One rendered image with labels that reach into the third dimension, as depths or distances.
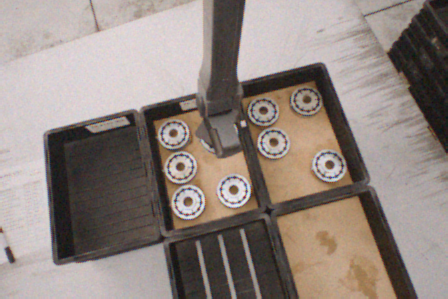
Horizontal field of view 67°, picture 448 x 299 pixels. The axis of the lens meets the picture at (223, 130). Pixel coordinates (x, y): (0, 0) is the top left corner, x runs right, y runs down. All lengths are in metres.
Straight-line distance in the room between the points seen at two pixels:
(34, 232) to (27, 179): 0.19
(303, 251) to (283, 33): 0.84
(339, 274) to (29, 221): 1.03
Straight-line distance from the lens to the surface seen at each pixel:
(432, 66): 1.90
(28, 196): 1.41
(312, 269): 1.07
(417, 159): 1.36
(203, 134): 0.79
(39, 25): 2.71
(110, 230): 1.13
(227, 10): 0.46
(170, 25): 1.49
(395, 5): 2.60
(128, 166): 1.14
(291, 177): 1.08
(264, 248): 1.05
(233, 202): 1.03
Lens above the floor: 1.88
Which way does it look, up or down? 71 degrees down
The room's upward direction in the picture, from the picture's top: 9 degrees counter-clockwise
